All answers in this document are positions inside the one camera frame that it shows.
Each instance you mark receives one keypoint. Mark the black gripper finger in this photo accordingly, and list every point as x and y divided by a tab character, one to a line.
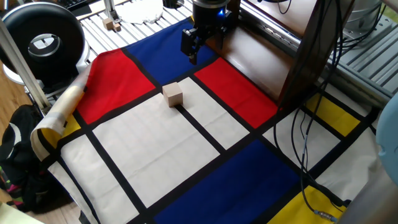
191	43
228	20

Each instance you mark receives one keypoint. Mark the light wooden cube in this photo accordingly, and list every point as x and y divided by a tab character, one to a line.
172	95

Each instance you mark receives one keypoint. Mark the black round object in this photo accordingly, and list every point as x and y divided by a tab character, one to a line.
172	3

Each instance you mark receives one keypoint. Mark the black backpack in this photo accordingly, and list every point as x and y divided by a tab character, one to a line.
21	149

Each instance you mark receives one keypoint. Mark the pale green sheet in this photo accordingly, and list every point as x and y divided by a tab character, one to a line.
12	216

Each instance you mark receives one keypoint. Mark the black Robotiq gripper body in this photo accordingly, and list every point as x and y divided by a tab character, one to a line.
211	14

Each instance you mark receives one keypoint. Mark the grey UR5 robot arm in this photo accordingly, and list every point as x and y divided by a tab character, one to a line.
388	140

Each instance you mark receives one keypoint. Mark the Mondrian pattern tablecloth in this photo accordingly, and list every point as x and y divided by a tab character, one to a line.
155	146

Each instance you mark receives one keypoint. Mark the aluminium upright profile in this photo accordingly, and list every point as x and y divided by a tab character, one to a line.
109	7

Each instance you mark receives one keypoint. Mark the black keyboard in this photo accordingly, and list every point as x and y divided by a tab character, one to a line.
73	3

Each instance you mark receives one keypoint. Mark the tiny wooden block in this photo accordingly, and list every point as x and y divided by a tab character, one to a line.
117	27

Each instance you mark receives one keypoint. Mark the aluminium frame post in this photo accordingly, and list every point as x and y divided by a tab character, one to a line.
21	65

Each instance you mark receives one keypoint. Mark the dark brown wooden shelf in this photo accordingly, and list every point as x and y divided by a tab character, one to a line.
258	62

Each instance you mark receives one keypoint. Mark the small wooden block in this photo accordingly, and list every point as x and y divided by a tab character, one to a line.
108	24

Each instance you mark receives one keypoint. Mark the white crumpled cloth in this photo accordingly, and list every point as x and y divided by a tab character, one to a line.
140	11

